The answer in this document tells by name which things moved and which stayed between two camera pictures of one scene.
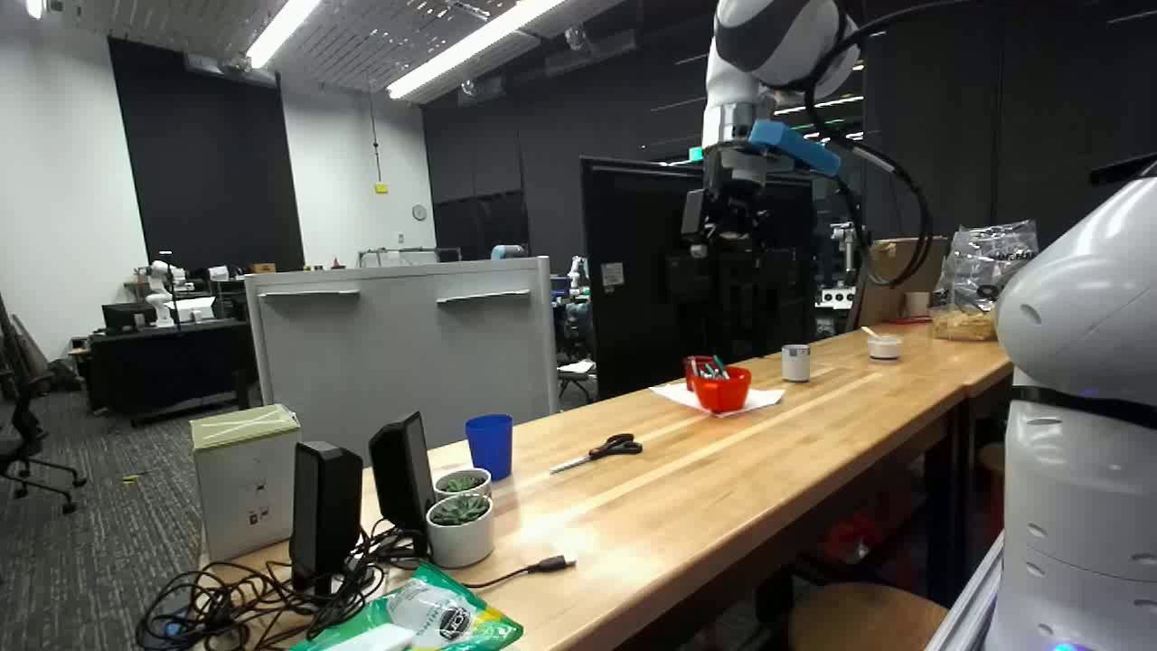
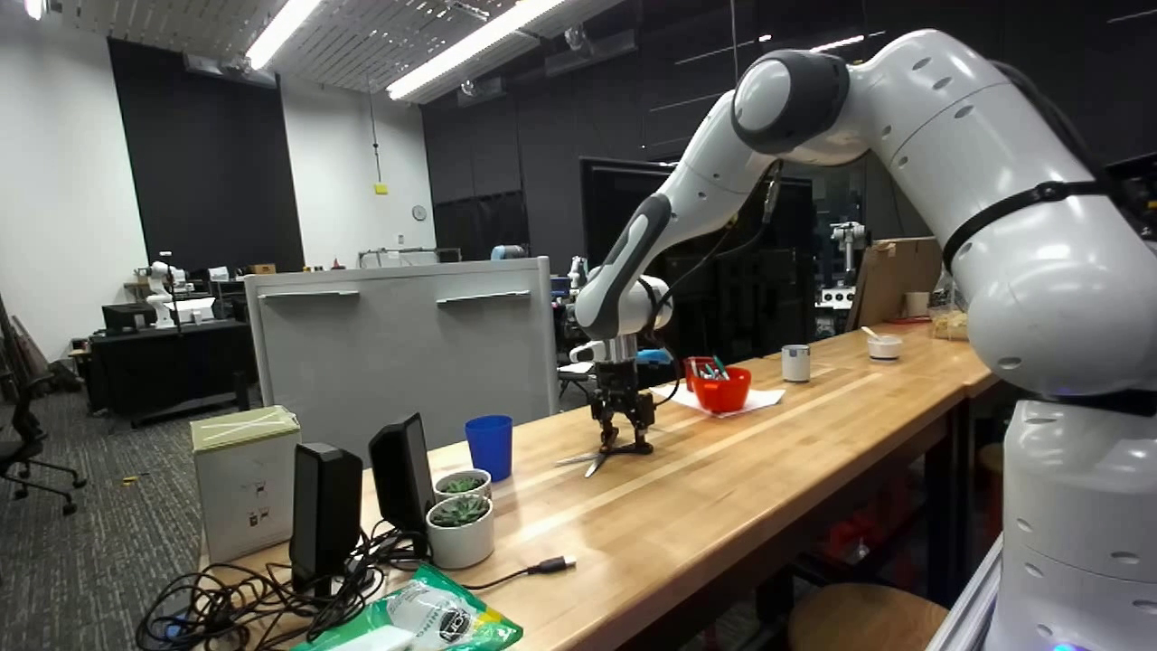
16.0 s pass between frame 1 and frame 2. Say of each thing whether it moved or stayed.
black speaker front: stayed
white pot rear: stayed
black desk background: stayed
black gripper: moved
